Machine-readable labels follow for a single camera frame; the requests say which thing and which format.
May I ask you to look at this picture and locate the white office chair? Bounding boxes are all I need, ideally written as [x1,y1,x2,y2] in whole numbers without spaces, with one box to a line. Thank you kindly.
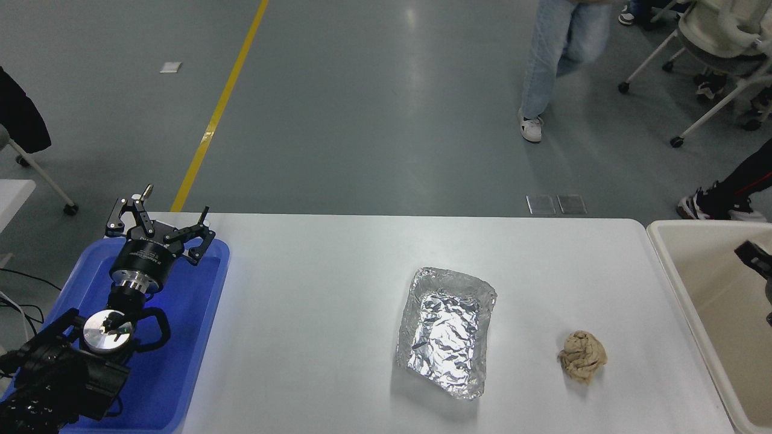
[618,0,772,148]

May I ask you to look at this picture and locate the large pale bin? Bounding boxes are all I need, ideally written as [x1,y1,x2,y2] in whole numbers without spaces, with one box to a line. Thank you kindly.
[647,219,772,434]

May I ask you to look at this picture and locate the small white table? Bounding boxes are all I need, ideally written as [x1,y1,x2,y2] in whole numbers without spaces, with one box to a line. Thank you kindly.
[0,180,37,236]

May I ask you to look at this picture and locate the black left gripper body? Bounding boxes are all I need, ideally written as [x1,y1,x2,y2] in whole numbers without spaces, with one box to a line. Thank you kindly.
[109,234,183,290]

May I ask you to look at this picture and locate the blue plastic tray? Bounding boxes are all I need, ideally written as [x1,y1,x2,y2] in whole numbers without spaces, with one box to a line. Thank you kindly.
[0,236,231,434]

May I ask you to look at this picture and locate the crinkled foil tray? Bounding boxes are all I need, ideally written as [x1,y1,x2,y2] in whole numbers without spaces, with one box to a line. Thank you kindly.
[395,267,498,400]

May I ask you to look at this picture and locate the person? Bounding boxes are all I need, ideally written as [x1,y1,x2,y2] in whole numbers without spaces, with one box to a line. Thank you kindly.
[618,0,652,26]
[517,0,613,143]
[695,71,772,130]
[0,65,52,154]
[676,139,772,222]

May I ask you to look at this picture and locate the crumpled tan paper ball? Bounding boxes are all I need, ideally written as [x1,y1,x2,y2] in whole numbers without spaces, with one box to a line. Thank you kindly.
[557,330,607,385]

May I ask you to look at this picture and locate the black cables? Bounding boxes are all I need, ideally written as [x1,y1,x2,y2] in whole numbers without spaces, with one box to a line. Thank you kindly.
[0,266,63,341]

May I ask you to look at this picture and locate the grey wheeled chair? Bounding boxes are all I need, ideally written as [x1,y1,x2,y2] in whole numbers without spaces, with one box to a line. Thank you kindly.
[0,124,80,216]

